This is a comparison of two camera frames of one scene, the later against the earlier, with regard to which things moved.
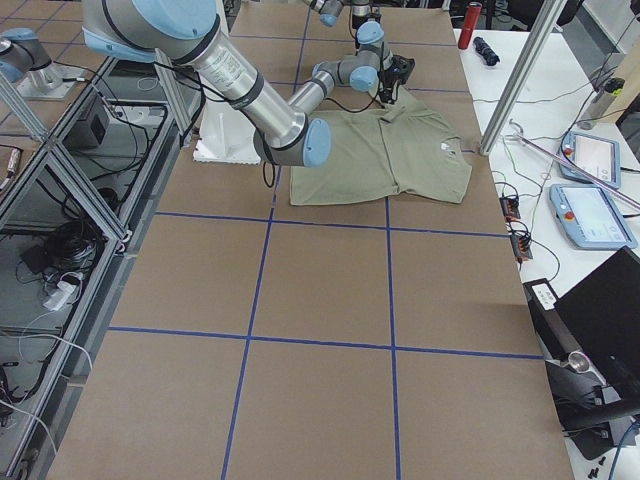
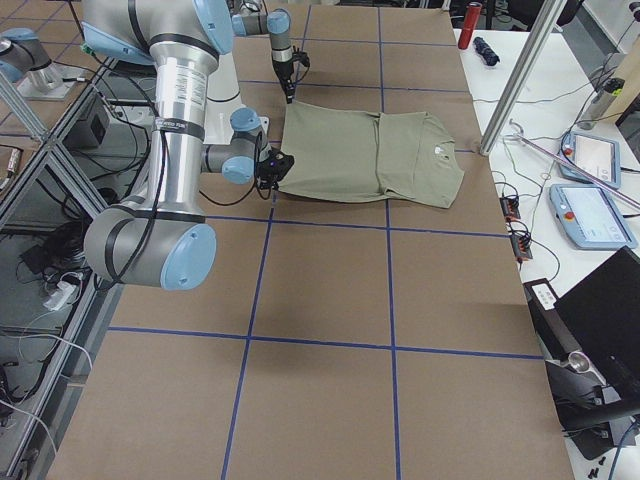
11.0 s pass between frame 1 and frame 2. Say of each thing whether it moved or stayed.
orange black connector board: stayed
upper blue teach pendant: stayed
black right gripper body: moved
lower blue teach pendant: stayed
